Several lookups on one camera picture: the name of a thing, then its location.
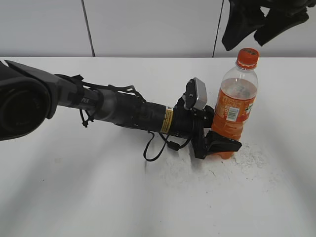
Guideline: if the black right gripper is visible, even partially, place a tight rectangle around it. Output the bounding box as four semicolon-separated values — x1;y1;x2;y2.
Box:
222;0;314;51

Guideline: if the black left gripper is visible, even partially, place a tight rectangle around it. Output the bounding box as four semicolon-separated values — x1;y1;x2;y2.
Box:
171;98;242;159

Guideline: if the orange bottle cap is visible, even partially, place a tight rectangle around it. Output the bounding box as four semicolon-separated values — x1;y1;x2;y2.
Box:
236;48;260;70

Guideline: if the orange drink plastic bottle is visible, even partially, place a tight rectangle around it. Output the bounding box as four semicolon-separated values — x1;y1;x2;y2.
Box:
211;65;259;160

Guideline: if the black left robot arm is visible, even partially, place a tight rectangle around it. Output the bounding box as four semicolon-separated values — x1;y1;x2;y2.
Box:
0;60;241;159

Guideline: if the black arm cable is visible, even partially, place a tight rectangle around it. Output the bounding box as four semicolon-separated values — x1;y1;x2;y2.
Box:
142;132;192;162

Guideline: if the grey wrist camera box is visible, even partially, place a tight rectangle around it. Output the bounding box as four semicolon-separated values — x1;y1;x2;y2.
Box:
183;78;207;110

